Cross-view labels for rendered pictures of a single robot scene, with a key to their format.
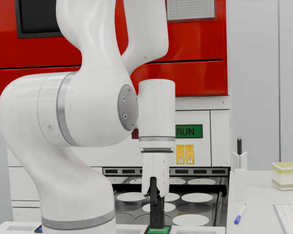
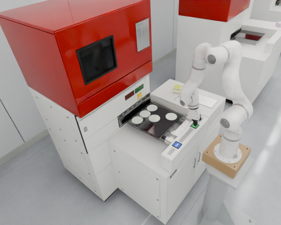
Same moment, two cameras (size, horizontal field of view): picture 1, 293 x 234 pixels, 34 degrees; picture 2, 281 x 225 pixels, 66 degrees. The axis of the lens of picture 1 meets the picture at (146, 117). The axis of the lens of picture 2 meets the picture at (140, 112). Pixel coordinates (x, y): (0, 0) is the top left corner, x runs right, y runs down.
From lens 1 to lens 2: 1.68 m
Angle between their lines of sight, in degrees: 61
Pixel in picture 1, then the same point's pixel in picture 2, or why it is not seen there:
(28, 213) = (95, 151)
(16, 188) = (89, 146)
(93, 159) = (114, 116)
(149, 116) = (196, 99)
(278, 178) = (178, 91)
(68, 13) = (240, 93)
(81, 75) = (248, 107)
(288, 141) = not seen: hidden behind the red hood
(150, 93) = (196, 93)
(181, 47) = (141, 60)
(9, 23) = (79, 80)
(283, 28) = not seen: hidden behind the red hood
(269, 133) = not seen: hidden behind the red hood
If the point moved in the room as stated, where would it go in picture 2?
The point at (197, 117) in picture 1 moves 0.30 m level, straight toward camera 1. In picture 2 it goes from (142, 81) to (171, 91)
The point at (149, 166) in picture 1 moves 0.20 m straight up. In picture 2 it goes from (199, 112) to (202, 89)
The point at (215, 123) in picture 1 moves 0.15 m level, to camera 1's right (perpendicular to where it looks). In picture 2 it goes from (146, 81) to (153, 73)
